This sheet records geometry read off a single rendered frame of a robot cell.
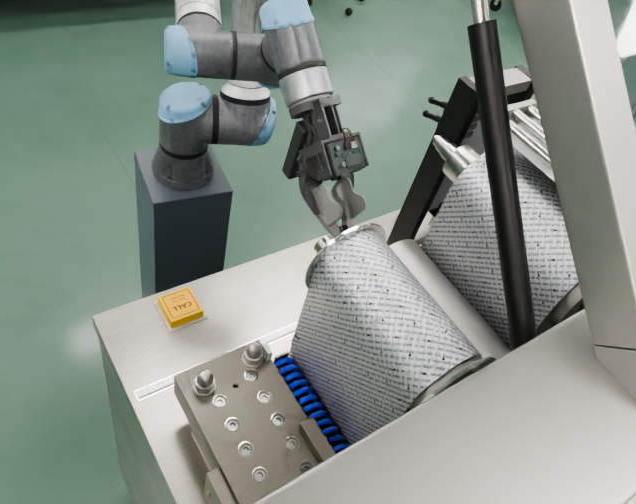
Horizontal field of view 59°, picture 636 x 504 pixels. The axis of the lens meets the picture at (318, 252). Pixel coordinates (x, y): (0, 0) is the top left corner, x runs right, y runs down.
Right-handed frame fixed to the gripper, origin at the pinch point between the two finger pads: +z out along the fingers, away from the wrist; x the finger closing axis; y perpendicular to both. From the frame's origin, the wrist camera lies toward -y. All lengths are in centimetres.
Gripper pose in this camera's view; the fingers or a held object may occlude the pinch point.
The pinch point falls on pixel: (341, 231)
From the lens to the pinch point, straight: 88.2
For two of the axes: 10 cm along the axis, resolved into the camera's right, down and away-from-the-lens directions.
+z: 2.8, 9.5, 1.1
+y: 5.0, -0.5, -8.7
